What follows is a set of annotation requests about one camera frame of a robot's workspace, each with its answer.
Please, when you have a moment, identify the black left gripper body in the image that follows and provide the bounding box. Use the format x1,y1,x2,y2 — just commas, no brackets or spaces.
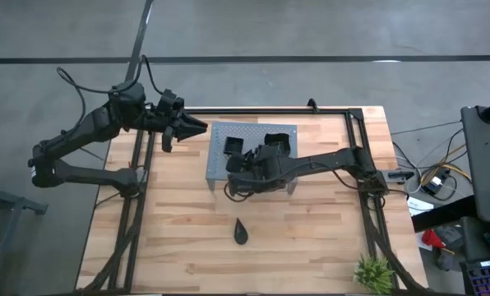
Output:
144,107,183,153

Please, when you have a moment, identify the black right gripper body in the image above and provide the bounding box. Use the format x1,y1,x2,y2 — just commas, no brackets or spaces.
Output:
227,158,291,194

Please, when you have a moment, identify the black square plate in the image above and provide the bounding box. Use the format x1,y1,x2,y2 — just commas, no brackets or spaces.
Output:
223,136,245,156

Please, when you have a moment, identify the black pot with soil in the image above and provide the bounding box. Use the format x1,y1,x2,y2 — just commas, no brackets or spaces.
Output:
263,132,292,156

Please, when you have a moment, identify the grey perforated metal riser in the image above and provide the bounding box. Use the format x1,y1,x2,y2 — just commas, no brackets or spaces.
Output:
205,120,300,196

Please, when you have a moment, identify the black teardrop plate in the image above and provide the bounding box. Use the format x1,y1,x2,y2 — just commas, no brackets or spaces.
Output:
233,217,249,247

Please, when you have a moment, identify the green artificial plant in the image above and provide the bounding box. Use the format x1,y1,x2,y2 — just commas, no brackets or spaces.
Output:
353,253,395,296

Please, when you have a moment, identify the white paper sheet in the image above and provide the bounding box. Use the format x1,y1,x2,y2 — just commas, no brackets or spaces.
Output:
406,196,435,218

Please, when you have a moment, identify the blue white power adapter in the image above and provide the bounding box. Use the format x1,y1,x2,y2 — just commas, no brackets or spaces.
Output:
418,174,446,196

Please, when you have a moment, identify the red object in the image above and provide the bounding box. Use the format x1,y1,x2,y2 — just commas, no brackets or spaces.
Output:
420,229,446,251

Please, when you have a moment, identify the black stand leg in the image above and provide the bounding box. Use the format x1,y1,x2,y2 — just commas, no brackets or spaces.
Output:
410,194,476,234

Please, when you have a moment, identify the black equipment case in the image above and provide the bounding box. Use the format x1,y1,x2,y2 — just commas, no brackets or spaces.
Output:
460,215,490,264

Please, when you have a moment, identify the dark grey equipment cart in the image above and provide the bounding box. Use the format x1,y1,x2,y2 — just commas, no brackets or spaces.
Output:
460,104,490,226

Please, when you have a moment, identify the backlit keyboard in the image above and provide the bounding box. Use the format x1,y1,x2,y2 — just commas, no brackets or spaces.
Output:
460,257,490,296

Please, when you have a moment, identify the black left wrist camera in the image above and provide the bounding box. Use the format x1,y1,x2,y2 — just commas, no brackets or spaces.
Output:
158,88,185,116

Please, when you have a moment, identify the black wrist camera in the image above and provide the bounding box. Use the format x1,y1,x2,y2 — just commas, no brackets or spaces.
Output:
158,88,185,116
247,143,271,162

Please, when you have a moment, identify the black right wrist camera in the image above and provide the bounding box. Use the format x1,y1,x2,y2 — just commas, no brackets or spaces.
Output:
247,143,271,162

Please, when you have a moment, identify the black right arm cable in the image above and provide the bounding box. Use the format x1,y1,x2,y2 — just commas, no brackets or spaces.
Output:
223,182,255,204

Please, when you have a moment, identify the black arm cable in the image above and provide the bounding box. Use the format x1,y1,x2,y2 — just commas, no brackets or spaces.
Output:
55,54,166,136
223,182,255,204

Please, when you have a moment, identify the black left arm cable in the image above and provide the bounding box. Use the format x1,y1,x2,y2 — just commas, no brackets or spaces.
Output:
55,54,166,136

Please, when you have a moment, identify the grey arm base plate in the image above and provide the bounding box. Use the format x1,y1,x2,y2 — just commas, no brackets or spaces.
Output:
356,167,415,185

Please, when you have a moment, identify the black clamp handle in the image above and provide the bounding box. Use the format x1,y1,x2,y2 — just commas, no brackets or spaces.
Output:
386,169,416,181

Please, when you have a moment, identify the black floor cable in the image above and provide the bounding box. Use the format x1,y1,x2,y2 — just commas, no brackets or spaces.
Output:
391,119,464,136

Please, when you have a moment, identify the grey metal bench frame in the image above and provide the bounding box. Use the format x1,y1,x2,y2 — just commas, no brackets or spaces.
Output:
0,163,49,296

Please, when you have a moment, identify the yellow cable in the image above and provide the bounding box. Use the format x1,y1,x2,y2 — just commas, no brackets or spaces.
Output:
419,162,473,185

